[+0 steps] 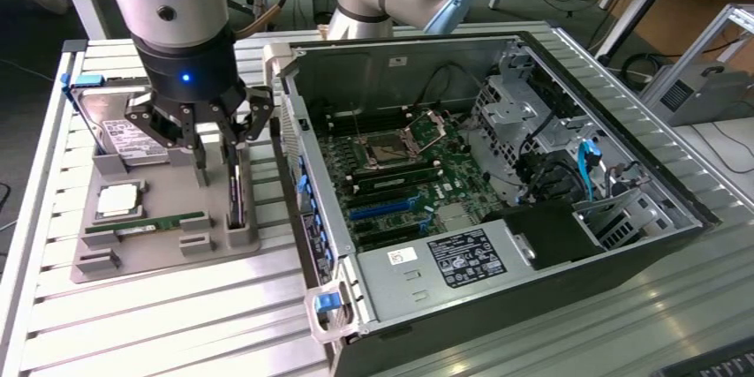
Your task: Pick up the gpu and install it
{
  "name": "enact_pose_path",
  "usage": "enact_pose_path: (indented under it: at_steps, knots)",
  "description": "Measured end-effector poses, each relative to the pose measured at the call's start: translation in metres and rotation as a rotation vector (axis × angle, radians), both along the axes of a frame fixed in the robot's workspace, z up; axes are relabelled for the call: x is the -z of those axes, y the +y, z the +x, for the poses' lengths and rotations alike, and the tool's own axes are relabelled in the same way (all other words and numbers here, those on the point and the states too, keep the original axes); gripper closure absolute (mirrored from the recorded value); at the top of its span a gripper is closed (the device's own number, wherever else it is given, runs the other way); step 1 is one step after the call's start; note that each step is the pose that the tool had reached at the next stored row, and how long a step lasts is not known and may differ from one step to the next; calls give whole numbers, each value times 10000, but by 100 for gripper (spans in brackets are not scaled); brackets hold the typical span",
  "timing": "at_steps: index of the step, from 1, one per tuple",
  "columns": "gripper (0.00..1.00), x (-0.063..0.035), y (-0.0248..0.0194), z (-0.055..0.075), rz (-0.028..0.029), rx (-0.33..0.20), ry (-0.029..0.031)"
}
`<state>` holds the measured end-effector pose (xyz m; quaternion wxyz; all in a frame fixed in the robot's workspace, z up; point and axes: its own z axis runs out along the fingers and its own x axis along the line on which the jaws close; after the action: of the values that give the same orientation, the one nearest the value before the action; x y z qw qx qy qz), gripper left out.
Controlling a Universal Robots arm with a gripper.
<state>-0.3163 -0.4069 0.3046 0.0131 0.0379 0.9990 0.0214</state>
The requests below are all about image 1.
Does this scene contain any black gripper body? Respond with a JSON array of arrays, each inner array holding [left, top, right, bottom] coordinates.
[[137, 34, 249, 139]]

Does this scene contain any graphics card with metal bracket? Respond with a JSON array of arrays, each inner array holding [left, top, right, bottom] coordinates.
[[223, 140, 251, 231]]

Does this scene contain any hard disk in blue carrier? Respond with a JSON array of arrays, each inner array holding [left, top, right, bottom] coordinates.
[[61, 72, 182, 166]]

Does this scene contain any thin metal locking lever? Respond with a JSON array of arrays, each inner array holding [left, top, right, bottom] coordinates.
[[350, 102, 365, 142]]

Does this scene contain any grey plastic parts rack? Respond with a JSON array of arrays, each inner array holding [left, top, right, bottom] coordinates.
[[69, 101, 266, 285]]

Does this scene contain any silver CPU chip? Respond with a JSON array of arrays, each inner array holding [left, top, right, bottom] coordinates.
[[97, 185, 143, 219]]

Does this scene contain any green RAM stick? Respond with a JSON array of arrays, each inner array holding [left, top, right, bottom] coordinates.
[[86, 212, 199, 235]]

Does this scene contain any CPU socket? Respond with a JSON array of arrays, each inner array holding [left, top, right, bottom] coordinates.
[[358, 132, 424, 170]]

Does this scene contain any black RAM stick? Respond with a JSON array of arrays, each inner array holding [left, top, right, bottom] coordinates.
[[353, 169, 444, 195]]

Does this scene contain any black expansion slot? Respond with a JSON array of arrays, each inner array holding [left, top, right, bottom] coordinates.
[[345, 191, 414, 209], [357, 222, 428, 250]]

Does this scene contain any metal socket cover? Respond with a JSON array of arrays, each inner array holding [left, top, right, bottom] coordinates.
[[400, 109, 453, 151]]

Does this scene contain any blue expansion slot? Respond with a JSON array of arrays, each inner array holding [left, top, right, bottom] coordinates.
[[347, 200, 418, 219]]

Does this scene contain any green motherboard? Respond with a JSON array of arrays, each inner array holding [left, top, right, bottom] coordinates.
[[315, 107, 514, 253]]

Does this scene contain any silver chipset heatsink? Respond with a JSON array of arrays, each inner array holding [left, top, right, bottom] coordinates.
[[436, 205, 480, 230]]

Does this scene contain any silver metal disk bay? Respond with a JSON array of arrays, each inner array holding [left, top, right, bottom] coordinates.
[[470, 72, 597, 201]]

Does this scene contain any blue case latch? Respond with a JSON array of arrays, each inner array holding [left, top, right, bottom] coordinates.
[[314, 292, 343, 314]]

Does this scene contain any grey power supply with label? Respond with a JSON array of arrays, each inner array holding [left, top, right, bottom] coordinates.
[[353, 217, 536, 323]]

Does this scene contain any open black PC case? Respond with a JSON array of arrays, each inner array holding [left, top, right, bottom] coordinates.
[[262, 30, 724, 377]]

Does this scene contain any black stand pole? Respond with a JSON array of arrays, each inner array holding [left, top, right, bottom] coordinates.
[[594, 0, 694, 60]]

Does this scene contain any grey computer tower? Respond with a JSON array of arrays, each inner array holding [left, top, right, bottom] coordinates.
[[638, 61, 754, 126]]

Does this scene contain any black keyboard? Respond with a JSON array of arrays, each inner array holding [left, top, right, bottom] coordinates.
[[658, 341, 754, 377]]

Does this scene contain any black looped wire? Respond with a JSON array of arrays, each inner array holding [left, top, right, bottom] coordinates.
[[416, 63, 490, 107]]

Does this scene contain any blue flat wire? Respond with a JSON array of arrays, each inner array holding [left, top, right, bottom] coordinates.
[[580, 139, 606, 201]]

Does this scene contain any aluminium profile frame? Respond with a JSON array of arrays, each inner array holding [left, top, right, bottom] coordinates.
[[638, 2, 754, 100]]

